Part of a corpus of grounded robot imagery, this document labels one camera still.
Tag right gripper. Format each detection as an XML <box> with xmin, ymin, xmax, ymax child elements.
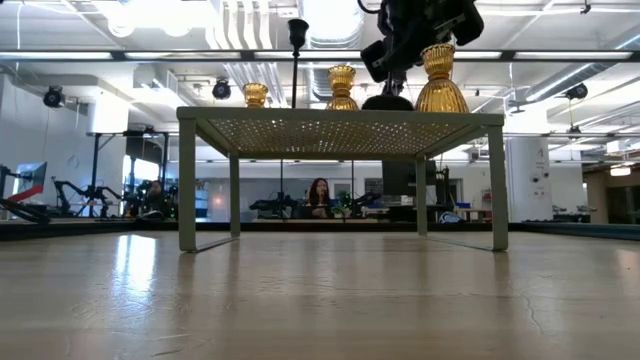
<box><xmin>377</xmin><ymin>0</ymin><xmax>485</xmax><ymax>96</ymax></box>

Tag short black candlestick holder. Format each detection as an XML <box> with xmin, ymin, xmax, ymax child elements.
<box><xmin>361</xmin><ymin>69</ymin><xmax>415</xmax><ymax>112</ymax></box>
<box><xmin>287</xmin><ymin>18</ymin><xmax>310</xmax><ymax>109</ymax></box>

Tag amber glass candle holder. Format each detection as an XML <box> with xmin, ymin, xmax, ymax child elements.
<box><xmin>415</xmin><ymin>43</ymin><xmax>471</xmax><ymax>114</ymax></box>
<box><xmin>242</xmin><ymin>82</ymin><xmax>270</xmax><ymax>109</ymax></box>
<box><xmin>325</xmin><ymin>64</ymin><xmax>360</xmax><ymax>111</ymax></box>

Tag green perforated metal shelf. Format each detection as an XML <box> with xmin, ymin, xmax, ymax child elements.
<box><xmin>176</xmin><ymin>106</ymin><xmax>510</xmax><ymax>253</ymax></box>

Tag large black screen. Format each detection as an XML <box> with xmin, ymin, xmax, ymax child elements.
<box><xmin>381</xmin><ymin>159</ymin><xmax>437</xmax><ymax>197</ymax></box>

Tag small background potted plant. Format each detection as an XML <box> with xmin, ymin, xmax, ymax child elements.
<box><xmin>331</xmin><ymin>191</ymin><xmax>352</xmax><ymax>220</ymax></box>

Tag person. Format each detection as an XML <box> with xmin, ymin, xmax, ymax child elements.
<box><xmin>305</xmin><ymin>177</ymin><xmax>334</xmax><ymax>220</ymax></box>
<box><xmin>141</xmin><ymin>179</ymin><xmax>171</xmax><ymax>220</ymax></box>

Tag white column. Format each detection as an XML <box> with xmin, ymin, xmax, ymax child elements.
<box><xmin>504</xmin><ymin>137</ymin><xmax>552</xmax><ymax>224</ymax></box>

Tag black hanging screen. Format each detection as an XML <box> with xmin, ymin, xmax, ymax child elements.
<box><xmin>124</xmin><ymin>130</ymin><xmax>165</xmax><ymax>165</ymax></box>

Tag small computer monitor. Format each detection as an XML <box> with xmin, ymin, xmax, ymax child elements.
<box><xmin>13</xmin><ymin>160</ymin><xmax>49</xmax><ymax>196</ymax></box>

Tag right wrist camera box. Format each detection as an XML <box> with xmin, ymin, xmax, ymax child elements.
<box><xmin>359</xmin><ymin>38</ymin><xmax>390</xmax><ymax>84</ymax></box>

